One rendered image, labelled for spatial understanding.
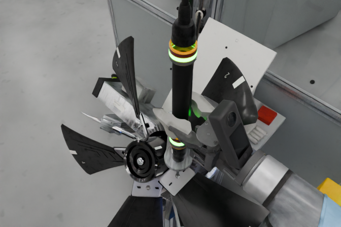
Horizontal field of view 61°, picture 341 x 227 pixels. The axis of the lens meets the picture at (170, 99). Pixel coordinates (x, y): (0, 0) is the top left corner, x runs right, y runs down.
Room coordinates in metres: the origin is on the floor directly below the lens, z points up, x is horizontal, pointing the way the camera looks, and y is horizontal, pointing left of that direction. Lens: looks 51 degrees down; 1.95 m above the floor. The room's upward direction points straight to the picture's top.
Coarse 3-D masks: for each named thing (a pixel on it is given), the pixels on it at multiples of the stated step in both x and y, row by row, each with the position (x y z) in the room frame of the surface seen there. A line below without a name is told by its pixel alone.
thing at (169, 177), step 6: (168, 174) 0.35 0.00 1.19; (174, 174) 0.35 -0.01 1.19; (180, 174) 0.35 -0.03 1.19; (186, 174) 0.35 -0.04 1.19; (192, 174) 0.35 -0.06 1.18; (162, 180) 0.33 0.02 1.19; (168, 180) 0.33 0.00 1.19; (174, 180) 0.33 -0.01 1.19; (180, 180) 0.33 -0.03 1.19; (186, 180) 0.33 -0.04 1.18; (168, 186) 0.31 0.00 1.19; (174, 186) 0.31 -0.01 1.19; (180, 186) 0.32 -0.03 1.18; (174, 192) 0.30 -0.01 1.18
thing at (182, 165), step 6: (168, 150) 0.36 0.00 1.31; (186, 150) 0.36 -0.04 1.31; (168, 156) 0.34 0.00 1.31; (186, 156) 0.34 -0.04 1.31; (168, 162) 0.33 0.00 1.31; (174, 162) 0.33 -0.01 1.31; (180, 162) 0.33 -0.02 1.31; (186, 162) 0.33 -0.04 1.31; (174, 168) 0.31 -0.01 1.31; (180, 168) 0.31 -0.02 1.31; (186, 168) 0.31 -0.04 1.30
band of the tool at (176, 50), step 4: (172, 44) 0.36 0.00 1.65; (196, 44) 0.34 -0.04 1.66; (172, 48) 0.33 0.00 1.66; (180, 48) 0.36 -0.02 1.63; (184, 48) 0.36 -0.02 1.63; (192, 48) 0.36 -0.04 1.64; (196, 48) 0.33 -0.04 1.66; (176, 52) 0.32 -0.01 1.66; (180, 52) 0.32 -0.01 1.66; (184, 52) 0.32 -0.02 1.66; (188, 52) 0.32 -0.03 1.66; (192, 52) 0.32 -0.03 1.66
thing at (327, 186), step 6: (324, 180) 0.39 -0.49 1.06; (330, 180) 0.38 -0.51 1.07; (318, 186) 0.39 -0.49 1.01; (324, 186) 0.36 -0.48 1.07; (330, 186) 0.36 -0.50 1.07; (336, 186) 0.36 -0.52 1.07; (324, 192) 0.34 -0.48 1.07; (330, 192) 0.34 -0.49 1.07; (336, 192) 0.34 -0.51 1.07; (330, 198) 0.32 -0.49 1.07; (336, 198) 0.32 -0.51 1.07
